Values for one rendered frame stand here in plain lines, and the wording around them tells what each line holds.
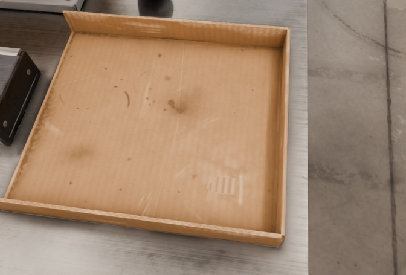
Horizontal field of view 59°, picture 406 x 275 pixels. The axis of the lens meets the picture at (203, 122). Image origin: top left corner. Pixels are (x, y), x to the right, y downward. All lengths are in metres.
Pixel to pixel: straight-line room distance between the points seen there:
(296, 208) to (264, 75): 0.17
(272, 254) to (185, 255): 0.09
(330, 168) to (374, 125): 0.26
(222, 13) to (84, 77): 0.21
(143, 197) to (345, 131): 1.13
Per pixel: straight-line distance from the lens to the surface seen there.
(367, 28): 1.79
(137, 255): 0.39
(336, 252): 1.28
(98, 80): 0.49
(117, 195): 0.41
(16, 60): 0.49
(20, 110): 0.50
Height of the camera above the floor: 1.21
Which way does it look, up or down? 61 degrees down
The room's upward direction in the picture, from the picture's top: 4 degrees counter-clockwise
